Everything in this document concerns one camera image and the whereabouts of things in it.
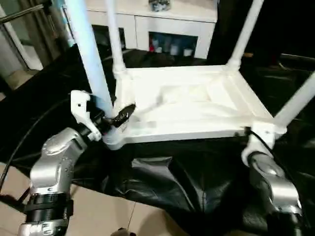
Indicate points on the grey metal tripod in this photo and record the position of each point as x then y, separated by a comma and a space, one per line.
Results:
37, 24

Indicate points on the black fabric backdrop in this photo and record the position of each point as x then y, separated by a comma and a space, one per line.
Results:
283, 24

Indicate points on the white glass-door cabinet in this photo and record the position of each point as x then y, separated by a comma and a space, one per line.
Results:
177, 22

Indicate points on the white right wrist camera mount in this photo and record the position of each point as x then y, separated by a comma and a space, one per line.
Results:
261, 132

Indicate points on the black bundle in clear bag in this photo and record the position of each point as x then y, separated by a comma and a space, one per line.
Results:
158, 5

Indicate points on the black plastic mat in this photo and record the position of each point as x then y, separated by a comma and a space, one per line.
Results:
172, 177

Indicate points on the teal printed plastic sheet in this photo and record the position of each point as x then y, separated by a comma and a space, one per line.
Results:
69, 34

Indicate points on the small tan label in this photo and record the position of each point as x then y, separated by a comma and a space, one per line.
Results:
248, 54

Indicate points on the black folding table frame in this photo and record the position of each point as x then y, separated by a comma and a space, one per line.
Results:
9, 200

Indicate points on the dark horizontal bar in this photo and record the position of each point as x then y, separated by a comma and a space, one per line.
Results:
300, 57

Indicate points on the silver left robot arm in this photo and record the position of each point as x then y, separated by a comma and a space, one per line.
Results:
54, 159

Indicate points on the white plastic table top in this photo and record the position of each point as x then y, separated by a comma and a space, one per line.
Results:
184, 118

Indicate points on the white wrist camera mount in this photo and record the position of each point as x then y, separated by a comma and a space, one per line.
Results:
261, 132
78, 105

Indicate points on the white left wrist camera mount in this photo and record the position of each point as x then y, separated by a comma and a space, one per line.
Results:
78, 105

